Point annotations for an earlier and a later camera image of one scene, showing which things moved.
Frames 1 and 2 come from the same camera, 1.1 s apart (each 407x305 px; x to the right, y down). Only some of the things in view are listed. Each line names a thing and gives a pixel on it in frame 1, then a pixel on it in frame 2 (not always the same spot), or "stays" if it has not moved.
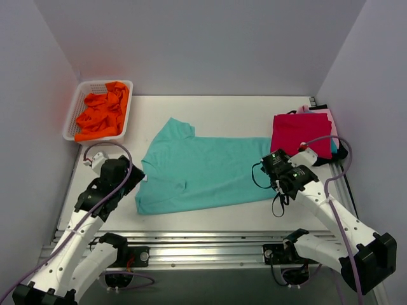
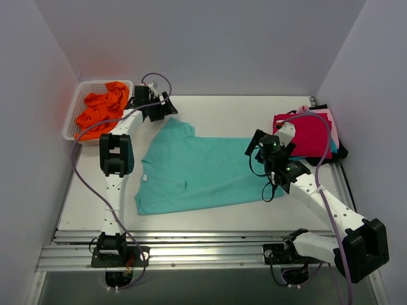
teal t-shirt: [185, 172] stays
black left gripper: [134, 177] to [162, 108]
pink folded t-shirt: [304, 109] stays
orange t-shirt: [103, 114] stays
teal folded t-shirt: [334, 147] stays
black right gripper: [267, 166] to [252, 143]
